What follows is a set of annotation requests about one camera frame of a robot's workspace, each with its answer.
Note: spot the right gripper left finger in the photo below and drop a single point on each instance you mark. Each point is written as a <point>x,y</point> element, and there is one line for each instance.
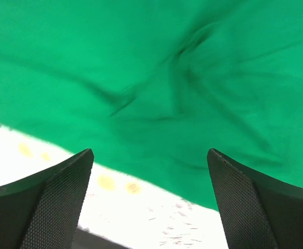
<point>42,210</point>

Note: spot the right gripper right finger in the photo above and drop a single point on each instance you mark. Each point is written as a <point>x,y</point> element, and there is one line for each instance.
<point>257,210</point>

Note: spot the green t-shirt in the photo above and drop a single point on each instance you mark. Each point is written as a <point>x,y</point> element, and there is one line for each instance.
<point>151,86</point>

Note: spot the floral table mat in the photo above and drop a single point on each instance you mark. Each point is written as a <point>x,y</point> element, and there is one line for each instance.
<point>150,185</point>

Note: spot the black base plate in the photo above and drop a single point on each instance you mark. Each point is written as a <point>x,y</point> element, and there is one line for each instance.
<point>86,240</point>

